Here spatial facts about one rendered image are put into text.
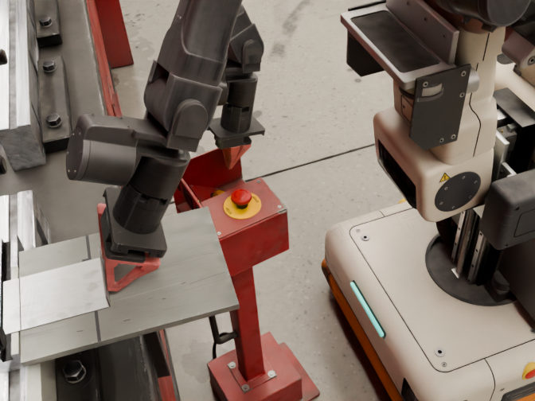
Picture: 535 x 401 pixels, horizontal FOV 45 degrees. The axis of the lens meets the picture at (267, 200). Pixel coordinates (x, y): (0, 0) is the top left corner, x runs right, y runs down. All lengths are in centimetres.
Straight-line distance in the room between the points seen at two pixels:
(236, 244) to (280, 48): 204
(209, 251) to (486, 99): 65
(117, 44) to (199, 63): 244
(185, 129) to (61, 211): 52
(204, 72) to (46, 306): 36
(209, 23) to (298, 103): 211
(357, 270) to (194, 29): 119
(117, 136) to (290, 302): 141
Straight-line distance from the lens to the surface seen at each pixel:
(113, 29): 307
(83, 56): 155
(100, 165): 69
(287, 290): 206
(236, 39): 113
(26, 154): 125
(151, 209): 74
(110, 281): 81
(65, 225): 113
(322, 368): 191
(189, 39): 68
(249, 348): 163
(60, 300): 85
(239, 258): 123
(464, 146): 127
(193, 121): 68
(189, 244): 87
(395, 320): 167
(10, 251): 95
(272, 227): 122
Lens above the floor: 164
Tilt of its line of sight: 45 degrees down
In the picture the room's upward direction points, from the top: 5 degrees counter-clockwise
